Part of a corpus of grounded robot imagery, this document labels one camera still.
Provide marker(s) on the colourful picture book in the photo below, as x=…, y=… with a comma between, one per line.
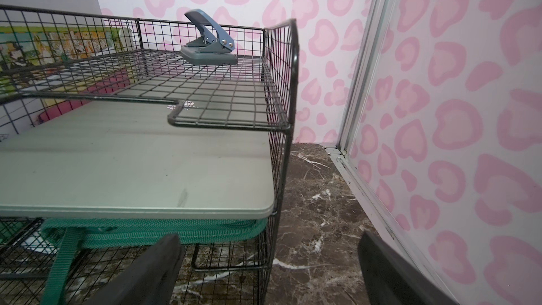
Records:
x=31, y=55

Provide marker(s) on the grey stapler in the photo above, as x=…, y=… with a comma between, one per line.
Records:
x=214, y=47

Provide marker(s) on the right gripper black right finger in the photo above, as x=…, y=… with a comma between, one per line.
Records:
x=389, y=279

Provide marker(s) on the black wire mesh organizer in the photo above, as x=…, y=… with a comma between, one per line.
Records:
x=257, y=94

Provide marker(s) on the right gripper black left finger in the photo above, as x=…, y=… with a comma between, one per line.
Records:
x=150, y=279

